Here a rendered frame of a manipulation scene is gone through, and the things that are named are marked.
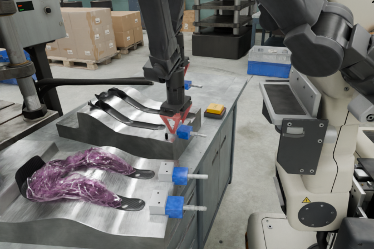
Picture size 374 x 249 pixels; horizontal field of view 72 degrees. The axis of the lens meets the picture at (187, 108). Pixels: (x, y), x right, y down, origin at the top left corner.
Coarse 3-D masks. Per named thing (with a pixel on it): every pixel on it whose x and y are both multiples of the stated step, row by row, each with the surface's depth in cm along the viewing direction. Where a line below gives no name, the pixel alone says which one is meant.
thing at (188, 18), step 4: (184, 4) 720; (184, 8) 724; (184, 12) 707; (188, 12) 702; (192, 12) 697; (184, 16) 712; (188, 16) 707; (192, 16) 702; (184, 20) 716; (188, 20) 711; (192, 20) 706; (184, 24) 722; (188, 24) 717; (192, 24) 711; (184, 28) 727; (188, 28) 722; (192, 28) 716
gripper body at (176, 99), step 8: (168, 88) 77; (176, 88) 75; (184, 88) 78; (168, 96) 77; (176, 96) 76; (184, 96) 79; (168, 104) 78; (176, 104) 78; (184, 104) 79; (176, 112) 76
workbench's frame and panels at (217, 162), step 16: (224, 128) 142; (224, 144) 149; (208, 160) 120; (224, 160) 156; (208, 176) 125; (224, 176) 164; (192, 192) 104; (208, 192) 130; (224, 192) 171; (208, 208) 135; (176, 224) 95; (192, 224) 110; (208, 224) 141; (176, 240) 95; (192, 240) 114
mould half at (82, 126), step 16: (112, 96) 101; (144, 96) 108; (80, 112) 90; (96, 112) 90; (128, 112) 97; (144, 112) 99; (192, 112) 96; (64, 128) 97; (80, 128) 94; (96, 128) 90; (112, 128) 87; (128, 128) 89; (144, 128) 88; (96, 144) 94; (112, 144) 90; (128, 144) 87; (144, 144) 84; (160, 144) 81; (176, 144) 82
